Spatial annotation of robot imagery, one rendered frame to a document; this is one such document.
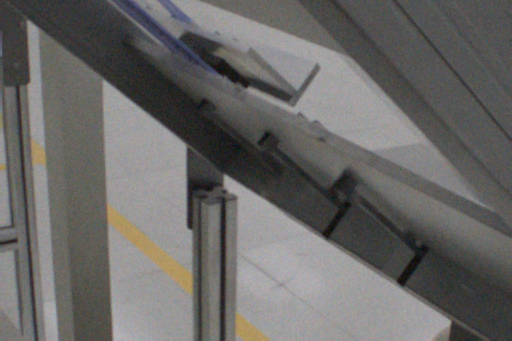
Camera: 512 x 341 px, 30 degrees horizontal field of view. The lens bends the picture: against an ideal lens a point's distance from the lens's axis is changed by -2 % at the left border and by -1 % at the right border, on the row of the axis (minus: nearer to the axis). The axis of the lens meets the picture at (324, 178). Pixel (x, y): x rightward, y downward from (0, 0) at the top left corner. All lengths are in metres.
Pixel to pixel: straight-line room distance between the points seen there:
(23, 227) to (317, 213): 0.97
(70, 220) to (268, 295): 1.01
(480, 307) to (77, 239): 0.66
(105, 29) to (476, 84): 0.72
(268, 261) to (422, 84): 2.15
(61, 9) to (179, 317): 1.30
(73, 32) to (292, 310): 1.33
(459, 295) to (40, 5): 0.46
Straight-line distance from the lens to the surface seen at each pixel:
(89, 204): 1.27
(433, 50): 0.22
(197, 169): 1.09
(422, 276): 0.81
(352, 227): 0.88
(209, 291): 1.12
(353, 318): 2.13
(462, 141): 0.23
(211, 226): 1.08
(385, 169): 0.62
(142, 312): 2.14
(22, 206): 1.78
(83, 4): 0.92
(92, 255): 1.30
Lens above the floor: 1.06
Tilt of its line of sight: 22 degrees down
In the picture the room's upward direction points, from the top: 3 degrees clockwise
